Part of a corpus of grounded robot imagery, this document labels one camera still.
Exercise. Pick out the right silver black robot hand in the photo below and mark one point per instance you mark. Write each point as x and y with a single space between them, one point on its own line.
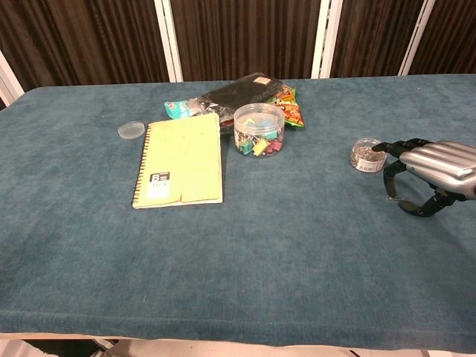
442 160

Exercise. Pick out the clear jar of paper clips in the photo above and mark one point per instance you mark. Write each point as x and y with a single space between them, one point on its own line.
366 157

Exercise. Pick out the clear jar of binder clips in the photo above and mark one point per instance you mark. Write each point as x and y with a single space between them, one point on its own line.
259 130

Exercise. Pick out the orange green snack packet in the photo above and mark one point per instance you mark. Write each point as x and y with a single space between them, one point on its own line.
292 109

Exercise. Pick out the black item in plastic bag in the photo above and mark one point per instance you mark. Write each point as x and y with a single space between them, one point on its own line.
238 94

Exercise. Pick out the teal velvet tablecloth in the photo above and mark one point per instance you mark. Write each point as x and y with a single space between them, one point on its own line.
238 260

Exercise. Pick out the yellow spiral notebook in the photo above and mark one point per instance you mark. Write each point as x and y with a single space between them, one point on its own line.
182 161

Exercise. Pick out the teal white snack packet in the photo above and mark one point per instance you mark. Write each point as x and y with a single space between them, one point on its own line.
178 109

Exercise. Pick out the clear round plastic lid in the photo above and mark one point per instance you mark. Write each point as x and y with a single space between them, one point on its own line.
131 130

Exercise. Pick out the white partition frame post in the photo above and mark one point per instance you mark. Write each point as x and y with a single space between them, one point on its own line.
416 37
7 80
325 37
169 41

